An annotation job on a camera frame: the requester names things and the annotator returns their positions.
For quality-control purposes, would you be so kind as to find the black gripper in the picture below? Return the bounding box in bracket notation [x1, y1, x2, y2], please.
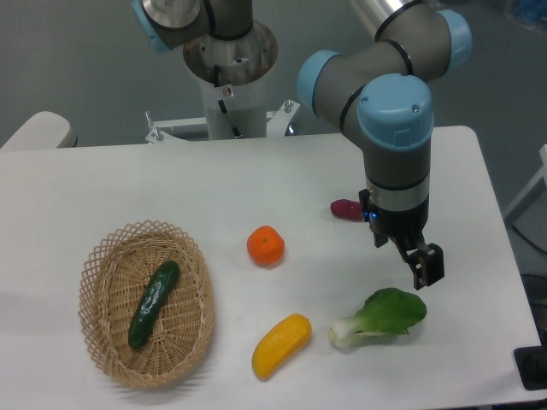
[359, 189, 444, 290]

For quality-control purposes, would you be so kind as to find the dark green cucumber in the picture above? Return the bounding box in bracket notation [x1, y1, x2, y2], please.
[127, 260, 180, 349]

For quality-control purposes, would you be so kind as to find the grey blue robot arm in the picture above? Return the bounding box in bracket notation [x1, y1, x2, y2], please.
[132, 1, 472, 289]

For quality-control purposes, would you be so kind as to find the woven wicker basket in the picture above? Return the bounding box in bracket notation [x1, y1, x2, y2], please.
[79, 220, 215, 389]

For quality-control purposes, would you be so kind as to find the green bok choy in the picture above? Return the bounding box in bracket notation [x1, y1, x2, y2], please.
[328, 288, 427, 348]

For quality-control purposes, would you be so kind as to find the purple sweet potato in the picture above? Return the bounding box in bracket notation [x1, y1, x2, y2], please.
[330, 199, 362, 221]

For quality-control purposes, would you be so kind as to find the orange tangerine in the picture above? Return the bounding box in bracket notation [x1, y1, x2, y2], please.
[246, 225, 285, 267]

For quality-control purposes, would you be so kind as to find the yellow squash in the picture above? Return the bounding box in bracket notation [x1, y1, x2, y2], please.
[251, 313, 313, 380]

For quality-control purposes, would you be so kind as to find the black device at table edge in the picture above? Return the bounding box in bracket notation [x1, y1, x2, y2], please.
[514, 345, 546, 391]

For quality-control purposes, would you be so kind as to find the white chair armrest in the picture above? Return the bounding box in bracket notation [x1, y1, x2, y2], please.
[1, 111, 78, 152]

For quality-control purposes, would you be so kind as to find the white furniture frame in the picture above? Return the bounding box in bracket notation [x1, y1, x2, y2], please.
[502, 144, 546, 226]

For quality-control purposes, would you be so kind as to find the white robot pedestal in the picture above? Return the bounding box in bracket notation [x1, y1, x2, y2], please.
[145, 20, 300, 144]

